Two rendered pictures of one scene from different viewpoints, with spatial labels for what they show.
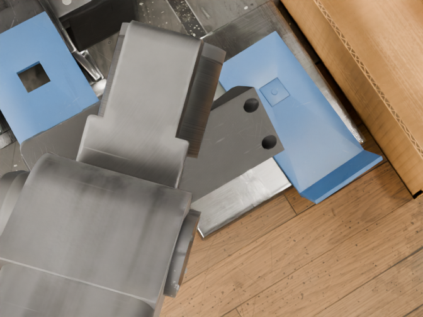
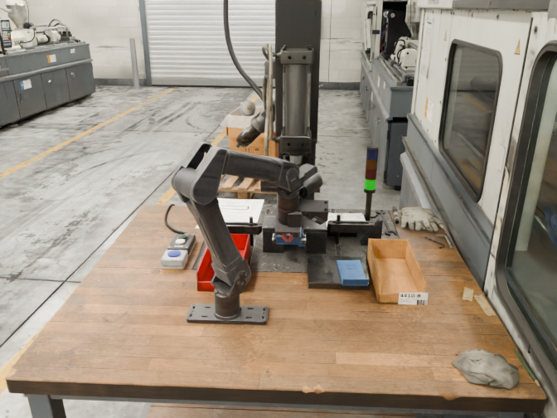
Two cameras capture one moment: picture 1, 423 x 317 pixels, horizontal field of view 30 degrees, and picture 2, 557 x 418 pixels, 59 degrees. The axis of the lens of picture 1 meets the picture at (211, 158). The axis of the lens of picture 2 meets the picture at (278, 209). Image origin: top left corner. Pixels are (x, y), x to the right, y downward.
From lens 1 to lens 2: 1.10 m
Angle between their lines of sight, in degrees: 57
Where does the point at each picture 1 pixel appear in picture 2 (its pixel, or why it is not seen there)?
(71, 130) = not seen: hidden behind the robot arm
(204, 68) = (316, 175)
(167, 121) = (303, 172)
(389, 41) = (394, 276)
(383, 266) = (356, 310)
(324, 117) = (360, 275)
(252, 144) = (322, 208)
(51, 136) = not seen: hidden behind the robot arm
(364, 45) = (385, 274)
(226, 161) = (314, 208)
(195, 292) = (297, 294)
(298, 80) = (359, 268)
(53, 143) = not seen: hidden behind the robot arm
